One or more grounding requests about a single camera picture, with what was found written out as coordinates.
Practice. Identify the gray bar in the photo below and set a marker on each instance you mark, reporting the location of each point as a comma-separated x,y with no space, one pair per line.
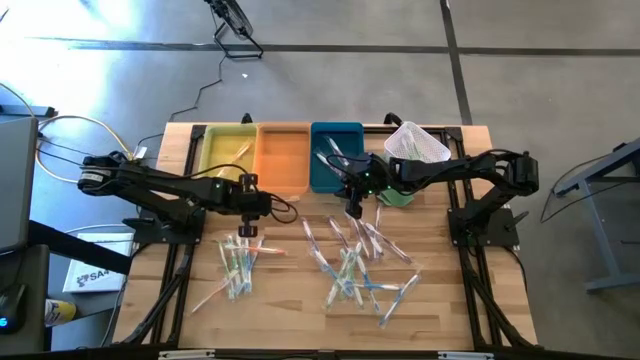
30,111

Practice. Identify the gray laptop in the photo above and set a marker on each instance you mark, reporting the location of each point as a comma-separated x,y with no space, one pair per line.
17,185

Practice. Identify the black beam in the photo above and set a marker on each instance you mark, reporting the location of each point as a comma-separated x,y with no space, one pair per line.
75,247

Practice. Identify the orange plastic bin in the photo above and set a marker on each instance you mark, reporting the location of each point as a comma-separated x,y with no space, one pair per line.
282,160

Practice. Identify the white frame end bracket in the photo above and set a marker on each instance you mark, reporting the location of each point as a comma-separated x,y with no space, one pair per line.
185,355
465,356

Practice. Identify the left pile of toothbrushes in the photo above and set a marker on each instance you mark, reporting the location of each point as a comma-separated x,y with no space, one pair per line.
210,296

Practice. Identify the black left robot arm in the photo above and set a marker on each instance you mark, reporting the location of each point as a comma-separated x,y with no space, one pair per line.
165,182

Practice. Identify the black aluminium table frame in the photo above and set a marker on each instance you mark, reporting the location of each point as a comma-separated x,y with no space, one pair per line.
197,131

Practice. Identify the yellow plastic bin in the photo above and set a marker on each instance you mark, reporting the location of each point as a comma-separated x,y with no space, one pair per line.
225,145

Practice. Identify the black side table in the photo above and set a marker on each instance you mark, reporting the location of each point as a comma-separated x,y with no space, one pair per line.
35,270

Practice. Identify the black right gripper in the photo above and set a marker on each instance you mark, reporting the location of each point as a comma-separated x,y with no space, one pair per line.
361,175

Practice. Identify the black computer mouse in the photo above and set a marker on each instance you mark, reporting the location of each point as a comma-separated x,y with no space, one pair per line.
12,310

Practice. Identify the teal plastic bin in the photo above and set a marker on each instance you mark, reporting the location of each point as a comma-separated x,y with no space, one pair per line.
320,135

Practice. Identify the gray metal desk frame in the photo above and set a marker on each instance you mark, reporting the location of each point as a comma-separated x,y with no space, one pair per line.
602,235

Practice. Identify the pile of bagged toothbrushes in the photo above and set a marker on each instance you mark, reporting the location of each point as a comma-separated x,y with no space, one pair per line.
311,237

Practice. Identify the white perforated plastic basket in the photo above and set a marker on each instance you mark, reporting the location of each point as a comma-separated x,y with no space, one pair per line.
425,145

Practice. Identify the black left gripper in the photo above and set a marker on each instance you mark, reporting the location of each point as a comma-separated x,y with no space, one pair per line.
252,202

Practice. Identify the yellow white can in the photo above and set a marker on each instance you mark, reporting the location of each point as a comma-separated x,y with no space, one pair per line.
60,312

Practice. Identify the white box on floor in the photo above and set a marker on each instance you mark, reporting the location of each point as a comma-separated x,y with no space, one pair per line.
100,280

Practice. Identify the green toothbrush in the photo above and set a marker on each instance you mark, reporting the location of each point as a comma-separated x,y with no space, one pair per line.
406,145
223,257
232,280
356,295
332,295
419,150

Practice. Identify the black floor fan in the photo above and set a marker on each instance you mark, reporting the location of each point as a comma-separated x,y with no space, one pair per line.
235,20

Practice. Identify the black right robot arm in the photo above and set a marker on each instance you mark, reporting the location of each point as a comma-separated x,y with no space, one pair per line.
450,170

